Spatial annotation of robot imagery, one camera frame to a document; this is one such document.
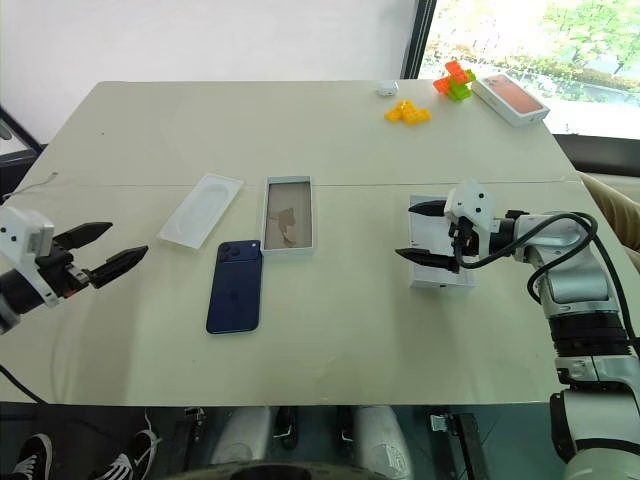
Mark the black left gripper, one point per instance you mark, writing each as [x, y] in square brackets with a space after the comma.
[57, 270]

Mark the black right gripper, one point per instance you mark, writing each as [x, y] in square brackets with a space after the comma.
[462, 235]

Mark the white phone box lid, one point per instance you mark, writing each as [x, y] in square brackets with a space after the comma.
[430, 235]

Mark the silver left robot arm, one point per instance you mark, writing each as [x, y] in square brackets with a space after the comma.
[12, 300]

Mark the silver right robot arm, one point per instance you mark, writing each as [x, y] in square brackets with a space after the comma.
[575, 280]

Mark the white plastic tray insert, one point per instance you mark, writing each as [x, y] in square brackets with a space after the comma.
[200, 210]

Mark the white phone box base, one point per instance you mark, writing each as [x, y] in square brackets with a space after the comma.
[290, 220]

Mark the phone box with red print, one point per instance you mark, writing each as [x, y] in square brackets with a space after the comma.
[510, 97]

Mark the yellow toy brick cluster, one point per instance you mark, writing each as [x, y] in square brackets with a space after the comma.
[407, 114]

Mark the dark blue smartphone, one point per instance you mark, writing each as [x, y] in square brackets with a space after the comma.
[235, 290]

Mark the green toy brick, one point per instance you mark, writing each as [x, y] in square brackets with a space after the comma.
[460, 92]

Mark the orange toy brick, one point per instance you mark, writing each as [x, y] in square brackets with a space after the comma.
[442, 84]

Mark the small white charger case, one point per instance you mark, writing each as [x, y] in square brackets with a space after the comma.
[386, 89]

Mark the beige cushion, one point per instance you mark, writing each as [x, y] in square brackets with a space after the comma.
[615, 210]

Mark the black window sill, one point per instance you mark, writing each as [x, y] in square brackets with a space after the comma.
[600, 152]

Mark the black metal table leg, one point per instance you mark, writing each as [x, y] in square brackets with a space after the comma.
[194, 430]
[470, 445]

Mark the black and white sneaker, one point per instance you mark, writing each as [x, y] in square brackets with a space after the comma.
[130, 457]
[32, 457]

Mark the white right robot leg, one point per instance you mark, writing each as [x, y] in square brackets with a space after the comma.
[382, 440]

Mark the white robot leg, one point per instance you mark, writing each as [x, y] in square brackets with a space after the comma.
[240, 435]
[382, 440]

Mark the white left robot leg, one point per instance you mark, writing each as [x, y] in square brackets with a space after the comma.
[240, 435]

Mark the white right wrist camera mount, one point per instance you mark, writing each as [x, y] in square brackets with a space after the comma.
[472, 200]

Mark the dark window frame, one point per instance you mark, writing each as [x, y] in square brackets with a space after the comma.
[417, 40]

